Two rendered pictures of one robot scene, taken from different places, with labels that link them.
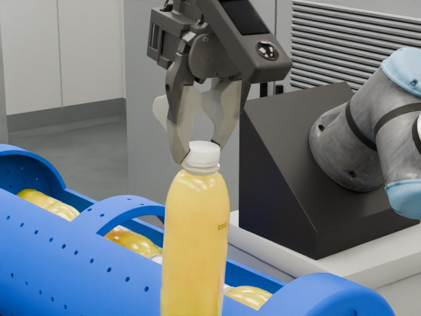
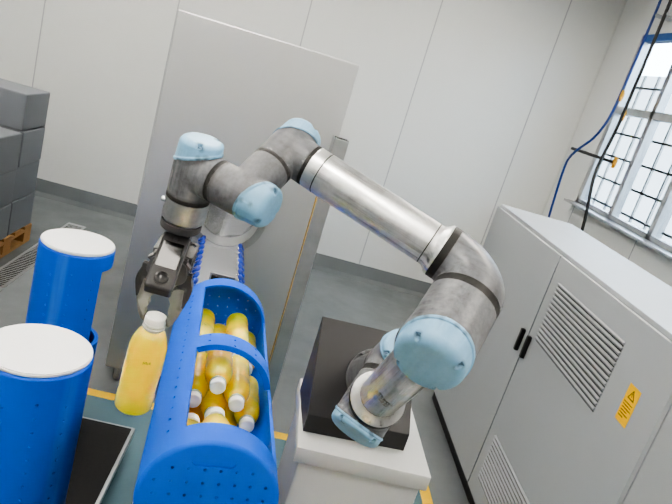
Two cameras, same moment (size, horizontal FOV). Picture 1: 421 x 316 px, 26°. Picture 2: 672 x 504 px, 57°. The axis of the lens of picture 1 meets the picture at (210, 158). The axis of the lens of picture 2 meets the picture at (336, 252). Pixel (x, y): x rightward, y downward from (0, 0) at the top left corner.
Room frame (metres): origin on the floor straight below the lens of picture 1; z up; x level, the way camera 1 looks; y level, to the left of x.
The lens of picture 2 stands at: (0.14, -0.74, 1.96)
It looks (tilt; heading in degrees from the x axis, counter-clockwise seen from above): 16 degrees down; 29
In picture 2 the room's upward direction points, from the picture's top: 17 degrees clockwise
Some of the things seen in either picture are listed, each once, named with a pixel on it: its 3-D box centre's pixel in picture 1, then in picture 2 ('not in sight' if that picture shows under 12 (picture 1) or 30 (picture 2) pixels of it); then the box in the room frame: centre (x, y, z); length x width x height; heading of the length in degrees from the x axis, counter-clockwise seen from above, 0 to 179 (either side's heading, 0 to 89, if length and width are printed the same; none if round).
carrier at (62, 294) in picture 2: not in sight; (60, 340); (1.70, 1.24, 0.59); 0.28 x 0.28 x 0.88
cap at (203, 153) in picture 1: (201, 154); (155, 320); (0.93, 0.01, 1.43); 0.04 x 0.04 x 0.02
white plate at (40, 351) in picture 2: not in sight; (38, 349); (1.12, 0.58, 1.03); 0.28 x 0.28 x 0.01
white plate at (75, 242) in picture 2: not in sight; (78, 242); (1.70, 1.24, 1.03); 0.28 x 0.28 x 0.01
